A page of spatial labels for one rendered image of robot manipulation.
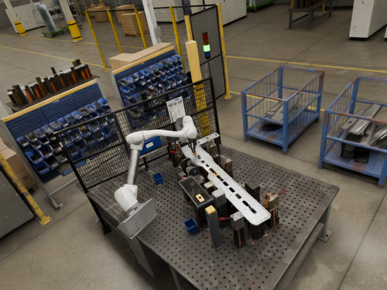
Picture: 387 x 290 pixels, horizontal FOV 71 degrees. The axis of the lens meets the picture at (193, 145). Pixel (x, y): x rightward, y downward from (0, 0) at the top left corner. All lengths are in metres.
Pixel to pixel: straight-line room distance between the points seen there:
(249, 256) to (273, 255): 0.20
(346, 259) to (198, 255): 1.61
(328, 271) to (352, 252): 0.37
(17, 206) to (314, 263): 3.72
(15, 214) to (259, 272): 3.30
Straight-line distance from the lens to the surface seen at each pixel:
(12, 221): 4.52
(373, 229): 3.73
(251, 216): 2.32
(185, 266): 2.47
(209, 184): 2.49
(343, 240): 3.54
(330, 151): 4.45
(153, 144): 3.22
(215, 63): 5.97
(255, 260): 2.44
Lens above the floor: 2.76
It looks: 34 degrees down
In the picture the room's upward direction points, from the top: 11 degrees counter-clockwise
